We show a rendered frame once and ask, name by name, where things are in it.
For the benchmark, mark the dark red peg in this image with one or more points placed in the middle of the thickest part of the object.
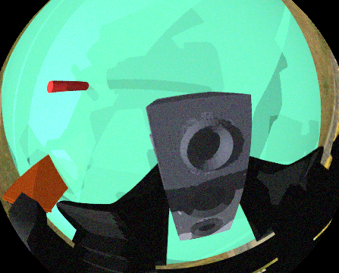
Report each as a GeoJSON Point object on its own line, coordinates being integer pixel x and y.
{"type": "Point", "coordinates": [61, 86]}

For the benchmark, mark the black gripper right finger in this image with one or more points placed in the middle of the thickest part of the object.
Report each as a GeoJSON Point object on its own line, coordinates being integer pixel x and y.
{"type": "Point", "coordinates": [269, 188]}

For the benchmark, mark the grey plate with holes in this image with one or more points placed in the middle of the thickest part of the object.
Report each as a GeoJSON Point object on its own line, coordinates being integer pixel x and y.
{"type": "Point", "coordinates": [202, 144]}

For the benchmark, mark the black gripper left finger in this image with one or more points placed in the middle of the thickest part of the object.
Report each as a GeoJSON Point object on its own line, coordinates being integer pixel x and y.
{"type": "Point", "coordinates": [140, 216]}

